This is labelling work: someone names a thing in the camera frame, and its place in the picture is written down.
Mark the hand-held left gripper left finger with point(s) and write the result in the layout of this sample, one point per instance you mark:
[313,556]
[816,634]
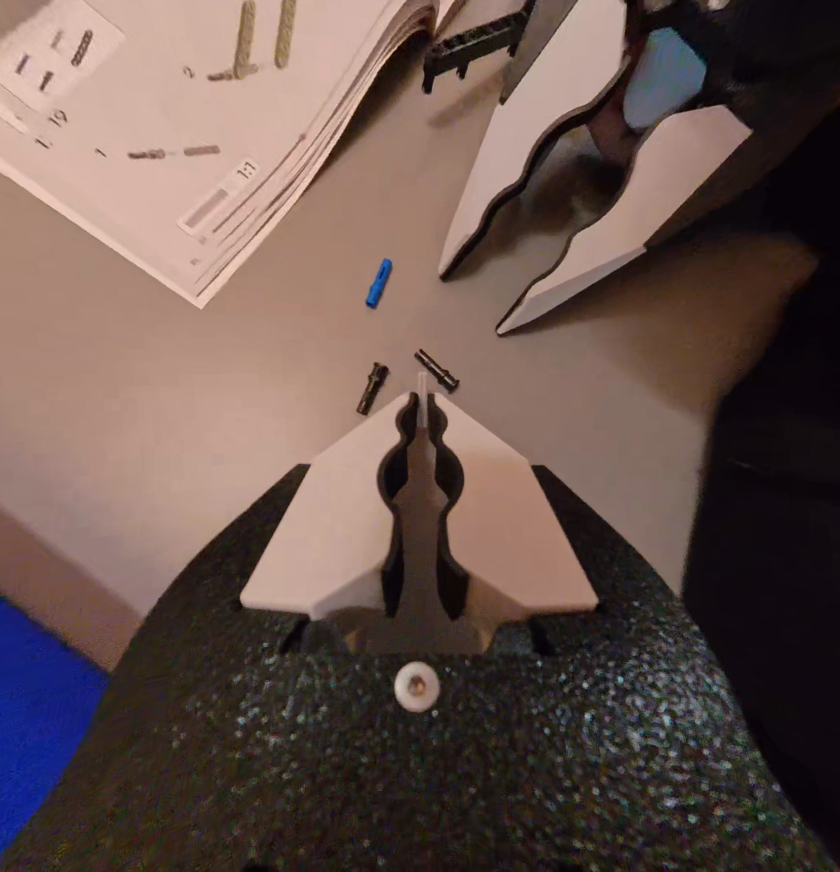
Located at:
[311,538]

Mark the open instruction booklet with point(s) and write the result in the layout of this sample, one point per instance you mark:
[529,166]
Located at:
[188,116]

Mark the blue plastic bin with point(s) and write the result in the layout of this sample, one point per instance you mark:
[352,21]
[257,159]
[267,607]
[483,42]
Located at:
[25,715]

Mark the small black connector pin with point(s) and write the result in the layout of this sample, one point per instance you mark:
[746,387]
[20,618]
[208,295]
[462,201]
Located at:
[372,389]
[436,371]

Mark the small pale grey pin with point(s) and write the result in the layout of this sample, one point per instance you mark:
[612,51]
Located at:
[423,398]

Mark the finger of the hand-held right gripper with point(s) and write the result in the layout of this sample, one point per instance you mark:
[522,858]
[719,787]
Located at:
[508,177]
[651,204]

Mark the small blue connector pin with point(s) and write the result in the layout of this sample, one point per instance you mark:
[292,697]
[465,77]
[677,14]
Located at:
[378,284]

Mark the grey desk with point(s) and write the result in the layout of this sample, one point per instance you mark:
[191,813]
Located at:
[154,409]

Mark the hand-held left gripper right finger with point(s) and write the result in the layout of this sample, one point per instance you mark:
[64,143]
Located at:
[522,538]

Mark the person's dark clothing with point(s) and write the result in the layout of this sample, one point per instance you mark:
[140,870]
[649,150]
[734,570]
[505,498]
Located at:
[781,545]

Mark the black beam with pins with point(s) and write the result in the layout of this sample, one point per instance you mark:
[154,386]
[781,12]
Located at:
[474,48]

